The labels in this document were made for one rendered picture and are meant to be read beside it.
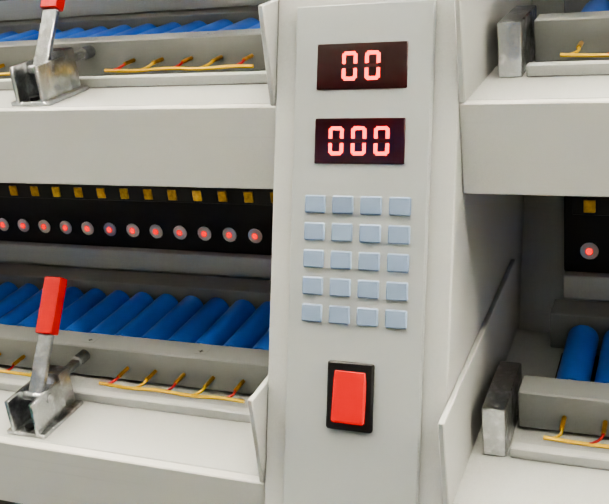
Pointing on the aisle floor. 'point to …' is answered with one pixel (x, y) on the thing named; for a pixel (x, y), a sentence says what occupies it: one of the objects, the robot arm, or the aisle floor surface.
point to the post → (466, 223)
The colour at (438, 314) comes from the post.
